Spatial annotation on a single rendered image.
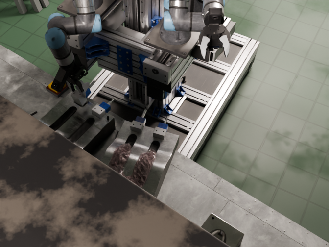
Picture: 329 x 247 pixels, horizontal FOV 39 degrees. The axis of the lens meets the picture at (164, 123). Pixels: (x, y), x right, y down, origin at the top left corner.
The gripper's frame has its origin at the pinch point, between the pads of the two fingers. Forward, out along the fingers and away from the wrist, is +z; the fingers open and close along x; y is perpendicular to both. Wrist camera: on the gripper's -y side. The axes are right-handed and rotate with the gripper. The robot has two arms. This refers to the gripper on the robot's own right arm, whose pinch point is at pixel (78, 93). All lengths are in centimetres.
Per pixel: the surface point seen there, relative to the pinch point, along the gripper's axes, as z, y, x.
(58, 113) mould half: 3.4, -11.5, 3.8
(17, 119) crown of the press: -104, -56, -86
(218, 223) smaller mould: 17, -15, -82
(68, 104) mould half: 3.9, -5.1, 3.2
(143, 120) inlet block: 12.4, 8.3, -27.9
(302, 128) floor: 120, 108, -63
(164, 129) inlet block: 12.8, 9.3, -39.2
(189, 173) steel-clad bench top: 22, 0, -57
